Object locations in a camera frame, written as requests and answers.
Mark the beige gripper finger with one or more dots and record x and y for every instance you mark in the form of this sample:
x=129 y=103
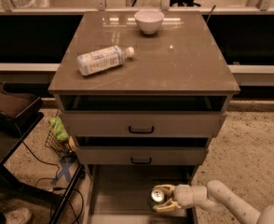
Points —
x=168 y=206
x=162 y=191

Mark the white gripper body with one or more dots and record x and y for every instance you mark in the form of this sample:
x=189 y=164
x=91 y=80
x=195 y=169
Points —
x=184 y=196

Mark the green soda can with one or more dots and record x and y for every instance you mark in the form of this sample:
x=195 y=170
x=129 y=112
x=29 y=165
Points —
x=152 y=200

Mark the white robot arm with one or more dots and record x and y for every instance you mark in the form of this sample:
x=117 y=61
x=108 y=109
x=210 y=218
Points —
x=215 y=196

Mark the open bottom drawer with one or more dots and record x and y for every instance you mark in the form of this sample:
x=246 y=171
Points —
x=119 y=194

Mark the green bag in basket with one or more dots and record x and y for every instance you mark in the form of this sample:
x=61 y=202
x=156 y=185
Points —
x=58 y=129

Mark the white plastic bottle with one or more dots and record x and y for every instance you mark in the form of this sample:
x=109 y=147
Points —
x=103 y=59

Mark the white shoe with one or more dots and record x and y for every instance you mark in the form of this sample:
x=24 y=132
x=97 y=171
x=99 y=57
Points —
x=18 y=216

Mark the white ceramic bowl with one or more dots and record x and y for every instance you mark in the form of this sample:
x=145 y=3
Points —
x=149 y=20

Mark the black side table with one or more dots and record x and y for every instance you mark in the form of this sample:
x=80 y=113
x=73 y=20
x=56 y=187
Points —
x=19 y=114

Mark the wire basket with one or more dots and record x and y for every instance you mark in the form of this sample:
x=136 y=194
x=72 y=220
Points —
x=63 y=149

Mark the top drawer with handle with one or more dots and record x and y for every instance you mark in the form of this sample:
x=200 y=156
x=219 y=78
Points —
x=143 y=124

